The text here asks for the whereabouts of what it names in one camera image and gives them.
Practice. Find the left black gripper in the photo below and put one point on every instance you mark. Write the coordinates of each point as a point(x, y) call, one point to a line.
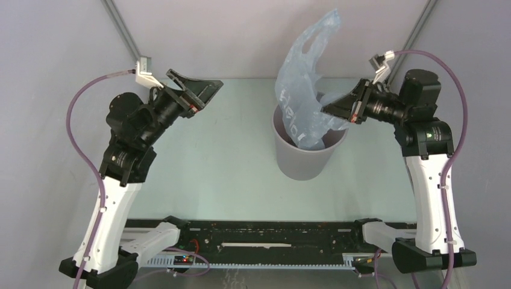
point(196, 94)

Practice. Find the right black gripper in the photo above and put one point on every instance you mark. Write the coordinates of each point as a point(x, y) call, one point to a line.
point(360, 95)

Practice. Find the light blue plastic trash bag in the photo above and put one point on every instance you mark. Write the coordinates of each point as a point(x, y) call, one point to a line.
point(295, 87)

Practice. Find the grey round trash bin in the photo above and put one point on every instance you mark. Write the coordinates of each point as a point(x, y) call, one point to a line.
point(301, 164)

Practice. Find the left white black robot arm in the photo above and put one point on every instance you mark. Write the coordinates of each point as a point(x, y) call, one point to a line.
point(135, 125)

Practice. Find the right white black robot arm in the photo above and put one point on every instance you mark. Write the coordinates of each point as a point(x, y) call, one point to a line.
point(427, 146)

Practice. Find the left aluminium corner profile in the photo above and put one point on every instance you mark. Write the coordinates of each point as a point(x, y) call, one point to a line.
point(121, 27)

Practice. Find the aluminium corner profile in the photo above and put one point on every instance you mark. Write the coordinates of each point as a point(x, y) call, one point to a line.
point(121, 27)
point(413, 36)

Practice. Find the right aluminium corner profile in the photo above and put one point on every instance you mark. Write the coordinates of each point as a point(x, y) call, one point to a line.
point(413, 36)

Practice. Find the small electronics board with leds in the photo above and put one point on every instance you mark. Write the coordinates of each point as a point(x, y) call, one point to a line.
point(183, 260)

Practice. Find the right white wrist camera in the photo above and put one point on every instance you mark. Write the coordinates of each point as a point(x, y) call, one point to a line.
point(380, 64)

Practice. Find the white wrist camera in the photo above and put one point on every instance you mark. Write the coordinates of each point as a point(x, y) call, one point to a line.
point(144, 75)
point(380, 64)

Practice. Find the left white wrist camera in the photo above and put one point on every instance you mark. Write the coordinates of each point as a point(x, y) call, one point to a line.
point(144, 75)

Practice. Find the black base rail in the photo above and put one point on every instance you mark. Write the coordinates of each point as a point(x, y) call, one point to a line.
point(266, 245)

